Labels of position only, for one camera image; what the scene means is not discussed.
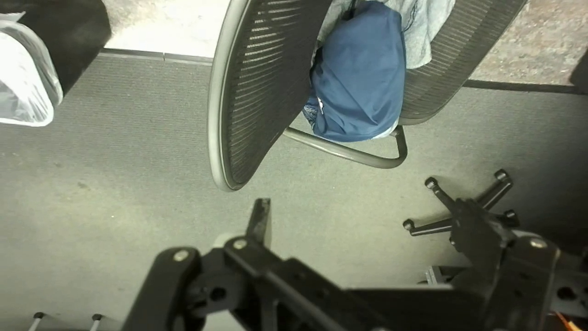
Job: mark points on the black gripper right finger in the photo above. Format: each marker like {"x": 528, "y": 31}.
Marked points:
{"x": 521, "y": 282}

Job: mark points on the metal-tipped black peg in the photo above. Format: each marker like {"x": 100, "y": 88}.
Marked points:
{"x": 38, "y": 320}
{"x": 97, "y": 320}

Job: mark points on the black chair star base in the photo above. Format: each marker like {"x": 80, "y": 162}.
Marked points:
{"x": 444, "y": 212}

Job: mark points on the grey mesh office chair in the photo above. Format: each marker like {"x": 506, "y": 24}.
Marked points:
{"x": 264, "y": 92}

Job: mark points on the blue denim jeans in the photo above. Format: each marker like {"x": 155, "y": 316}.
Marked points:
{"x": 361, "y": 79}

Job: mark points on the white plastic bag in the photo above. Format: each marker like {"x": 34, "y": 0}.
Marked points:
{"x": 25, "y": 79}

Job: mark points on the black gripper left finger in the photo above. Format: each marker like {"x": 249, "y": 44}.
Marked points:
{"x": 177, "y": 287}

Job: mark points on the black trash bin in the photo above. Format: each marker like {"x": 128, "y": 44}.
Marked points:
{"x": 75, "y": 30}

